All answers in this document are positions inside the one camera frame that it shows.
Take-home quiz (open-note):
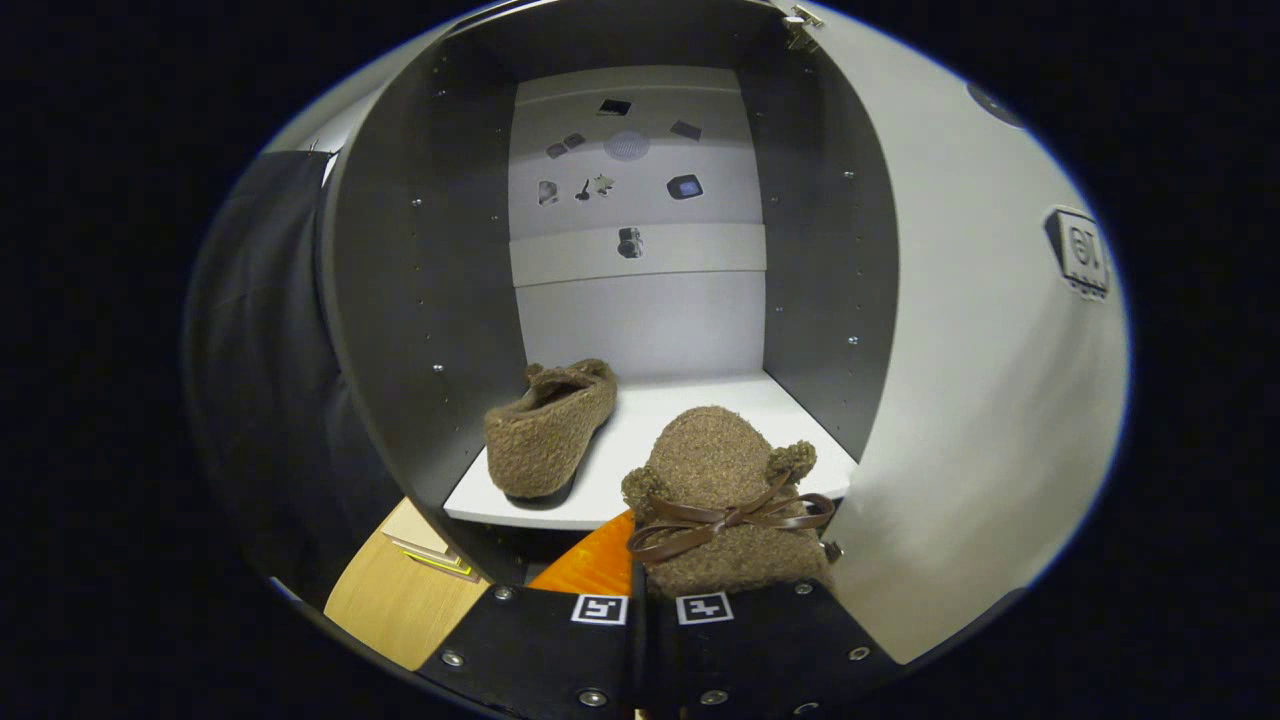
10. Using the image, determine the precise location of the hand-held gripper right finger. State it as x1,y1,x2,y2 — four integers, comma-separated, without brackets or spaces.
645,578,901,720

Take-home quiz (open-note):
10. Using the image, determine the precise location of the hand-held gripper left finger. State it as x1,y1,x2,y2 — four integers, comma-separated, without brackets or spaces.
415,510,641,720

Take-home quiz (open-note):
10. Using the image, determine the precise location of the brown fuzzy shoe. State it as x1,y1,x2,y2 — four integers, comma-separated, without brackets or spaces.
484,358,619,501
620,405,837,601

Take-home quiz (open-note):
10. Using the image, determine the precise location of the grey shoe cabinet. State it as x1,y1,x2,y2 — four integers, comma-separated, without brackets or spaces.
320,0,901,586

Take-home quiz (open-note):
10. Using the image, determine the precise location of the stack of books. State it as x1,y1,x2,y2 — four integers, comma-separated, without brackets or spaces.
380,497,481,583

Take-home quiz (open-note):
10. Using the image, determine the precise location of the black backdrop cloth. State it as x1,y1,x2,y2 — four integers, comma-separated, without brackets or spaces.
185,150,401,601

